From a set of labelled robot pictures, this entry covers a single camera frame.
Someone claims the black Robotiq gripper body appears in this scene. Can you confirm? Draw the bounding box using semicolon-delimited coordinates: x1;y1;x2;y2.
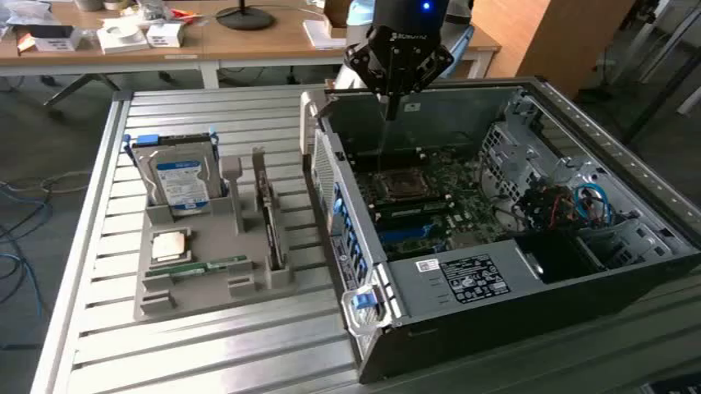
368;0;447;48

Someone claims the black GPU graphics card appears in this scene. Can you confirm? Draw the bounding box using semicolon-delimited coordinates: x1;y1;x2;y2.
252;146;290;272

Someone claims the white paper booklet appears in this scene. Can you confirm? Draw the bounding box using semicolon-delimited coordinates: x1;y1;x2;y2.
302;19;349;51

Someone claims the brown cardboard box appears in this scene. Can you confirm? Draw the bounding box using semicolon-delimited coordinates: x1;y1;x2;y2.
322;0;356;30

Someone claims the wooden desk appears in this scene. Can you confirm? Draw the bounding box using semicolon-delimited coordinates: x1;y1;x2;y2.
0;0;504;89

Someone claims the wooden cabinet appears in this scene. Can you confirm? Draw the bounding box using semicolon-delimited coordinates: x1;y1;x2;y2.
471;0;640;99

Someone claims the black round lamp base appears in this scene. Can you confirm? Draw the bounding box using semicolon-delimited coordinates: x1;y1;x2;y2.
216;0;276;32

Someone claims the CPU socket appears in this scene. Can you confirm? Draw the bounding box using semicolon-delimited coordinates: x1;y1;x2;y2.
377;167;432;200

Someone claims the small white labelled box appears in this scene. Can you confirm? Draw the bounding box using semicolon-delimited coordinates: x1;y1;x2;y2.
145;22;186;48

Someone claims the green motherboard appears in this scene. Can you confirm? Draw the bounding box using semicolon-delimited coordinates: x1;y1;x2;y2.
350;147;520;263

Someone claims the blue expansion slot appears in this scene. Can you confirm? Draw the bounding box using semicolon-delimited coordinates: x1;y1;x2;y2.
380;227;435;244

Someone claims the white box with tape roll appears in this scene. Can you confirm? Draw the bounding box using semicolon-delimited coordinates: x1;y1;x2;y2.
97;22;150;55

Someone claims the hard disk in blue caddy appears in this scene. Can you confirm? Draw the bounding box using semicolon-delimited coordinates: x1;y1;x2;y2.
125;126;226;218

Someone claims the grey parts rack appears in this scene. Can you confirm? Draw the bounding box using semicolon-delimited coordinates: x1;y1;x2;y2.
133;154;301;322

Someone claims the grey power supply unit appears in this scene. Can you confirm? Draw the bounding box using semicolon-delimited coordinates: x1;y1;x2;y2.
382;240;544;319

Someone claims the white box with black lid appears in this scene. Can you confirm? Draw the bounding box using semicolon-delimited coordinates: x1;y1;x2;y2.
27;24;83;53

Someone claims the metal disk bay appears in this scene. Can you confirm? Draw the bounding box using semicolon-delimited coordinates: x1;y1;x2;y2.
575;217;679;274

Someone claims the silver CPU chip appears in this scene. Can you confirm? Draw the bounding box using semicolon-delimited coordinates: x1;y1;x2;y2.
150;227;197;263

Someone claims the blue case latch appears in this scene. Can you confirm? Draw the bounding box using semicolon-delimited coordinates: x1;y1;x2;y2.
350;289;377;312

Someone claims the black open PC case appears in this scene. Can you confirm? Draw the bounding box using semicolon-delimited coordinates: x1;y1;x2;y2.
300;76;701;385

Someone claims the red and black wire bundle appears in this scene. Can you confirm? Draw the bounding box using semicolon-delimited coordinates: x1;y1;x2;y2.
520;184;583;231

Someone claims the blue wire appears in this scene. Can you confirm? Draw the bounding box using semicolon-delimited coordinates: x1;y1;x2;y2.
572;182;615;229

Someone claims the grey floor cable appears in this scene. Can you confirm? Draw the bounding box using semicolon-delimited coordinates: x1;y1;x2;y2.
0;170;93;196

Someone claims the blue floor cable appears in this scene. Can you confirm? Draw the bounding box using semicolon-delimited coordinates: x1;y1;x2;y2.
0;184;54;350

